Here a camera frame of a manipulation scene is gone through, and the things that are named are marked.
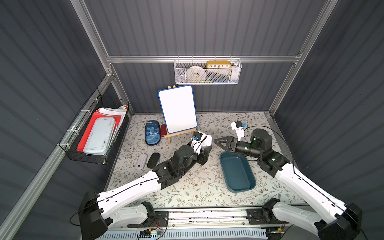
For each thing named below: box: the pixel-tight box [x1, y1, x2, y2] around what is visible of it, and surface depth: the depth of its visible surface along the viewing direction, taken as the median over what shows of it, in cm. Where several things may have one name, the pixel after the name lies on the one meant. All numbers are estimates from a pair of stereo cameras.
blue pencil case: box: [145, 120, 161, 146], surface depth 107 cm
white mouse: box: [135, 153, 148, 171], surface depth 94 cm
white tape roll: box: [186, 66, 207, 81], surface depth 86 cm
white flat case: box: [83, 117, 116, 155], surface depth 68 cm
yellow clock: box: [206, 60, 232, 69], surface depth 90 cm
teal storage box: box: [220, 151, 256, 193], surface depth 90 cm
